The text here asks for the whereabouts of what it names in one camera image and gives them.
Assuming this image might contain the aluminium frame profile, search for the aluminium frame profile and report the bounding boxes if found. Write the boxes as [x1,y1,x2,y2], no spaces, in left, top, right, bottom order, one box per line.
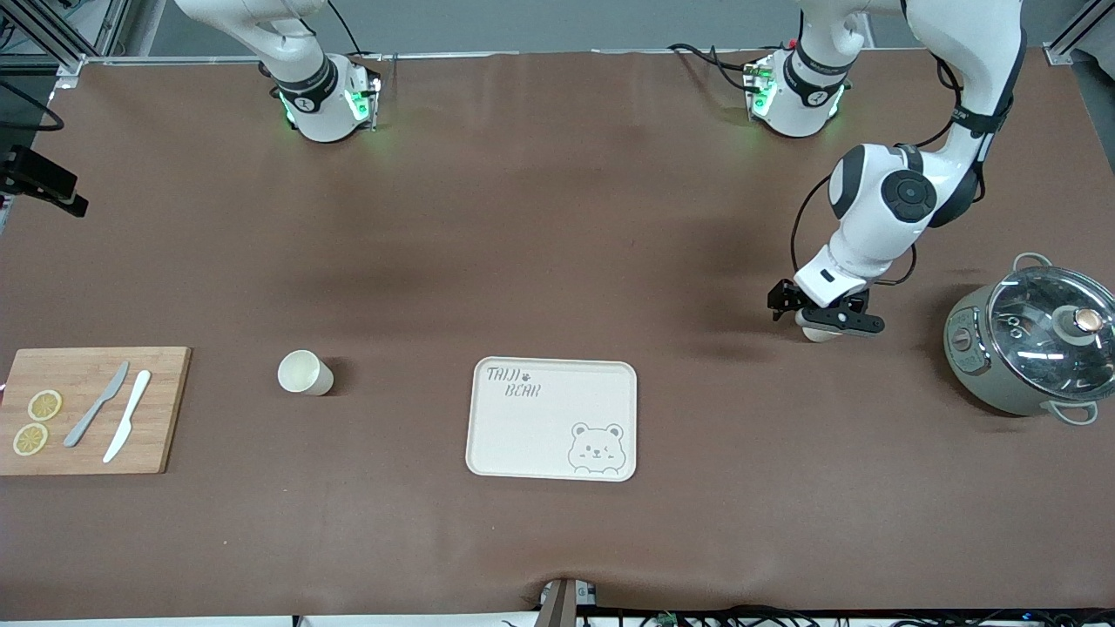
[1045,0,1115,66]
[0,0,132,88]

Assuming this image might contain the cream tray with bear print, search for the cream tray with bear print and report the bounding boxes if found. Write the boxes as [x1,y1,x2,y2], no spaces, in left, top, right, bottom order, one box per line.
[464,356,639,482]

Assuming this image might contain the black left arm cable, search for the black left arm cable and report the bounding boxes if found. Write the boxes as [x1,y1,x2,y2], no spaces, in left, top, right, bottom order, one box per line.
[790,170,920,288]

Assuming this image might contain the glass pot lid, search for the glass pot lid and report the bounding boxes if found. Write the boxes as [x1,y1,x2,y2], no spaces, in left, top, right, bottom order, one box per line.
[987,266,1115,401]

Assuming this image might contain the bamboo cutting board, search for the bamboo cutting board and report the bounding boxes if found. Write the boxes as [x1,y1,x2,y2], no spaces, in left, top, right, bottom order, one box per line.
[0,347,193,476]

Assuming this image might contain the grey plastic knife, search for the grey plastic knife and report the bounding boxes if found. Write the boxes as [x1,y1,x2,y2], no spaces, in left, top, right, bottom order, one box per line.
[64,361,131,448]

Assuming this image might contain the brown table mat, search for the brown table mat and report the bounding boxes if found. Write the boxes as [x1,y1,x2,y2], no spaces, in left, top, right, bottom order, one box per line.
[0,48,1115,621]

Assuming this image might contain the black cables at arm base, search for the black cables at arm base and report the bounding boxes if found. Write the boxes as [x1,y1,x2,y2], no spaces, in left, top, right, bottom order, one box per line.
[666,42,760,92]

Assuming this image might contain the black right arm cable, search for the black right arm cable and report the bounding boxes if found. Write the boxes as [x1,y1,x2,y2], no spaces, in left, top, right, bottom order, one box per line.
[0,81,66,131]

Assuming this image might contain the white plastic knife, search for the white plastic knife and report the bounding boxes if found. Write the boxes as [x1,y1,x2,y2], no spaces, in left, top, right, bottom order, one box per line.
[102,370,152,464]

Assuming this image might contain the black cable at arm base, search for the black cable at arm base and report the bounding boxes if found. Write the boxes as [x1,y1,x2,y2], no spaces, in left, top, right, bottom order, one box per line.
[327,0,384,62]

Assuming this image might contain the grey cooking pot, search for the grey cooking pot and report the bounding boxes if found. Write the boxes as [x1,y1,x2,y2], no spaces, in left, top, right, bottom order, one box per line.
[943,253,1115,426]

